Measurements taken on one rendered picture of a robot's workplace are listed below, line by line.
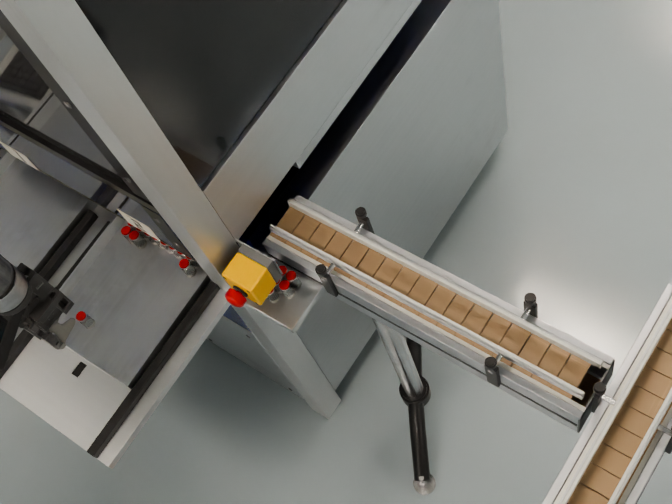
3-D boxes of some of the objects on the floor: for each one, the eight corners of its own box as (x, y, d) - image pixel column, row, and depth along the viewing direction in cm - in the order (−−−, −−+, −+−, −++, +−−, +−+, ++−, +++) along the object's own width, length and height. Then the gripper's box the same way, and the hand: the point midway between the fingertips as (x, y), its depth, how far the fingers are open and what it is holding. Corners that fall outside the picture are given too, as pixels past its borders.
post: (324, 389, 271) (-166, -314, 86) (341, 400, 269) (-124, -300, 83) (311, 409, 269) (-216, -267, 84) (328, 419, 267) (-175, -251, 82)
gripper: (47, 279, 151) (103, 327, 169) (8, 254, 154) (67, 304, 173) (12, 323, 148) (72, 367, 167) (-27, 297, 152) (37, 343, 171)
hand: (56, 346), depth 168 cm, fingers closed
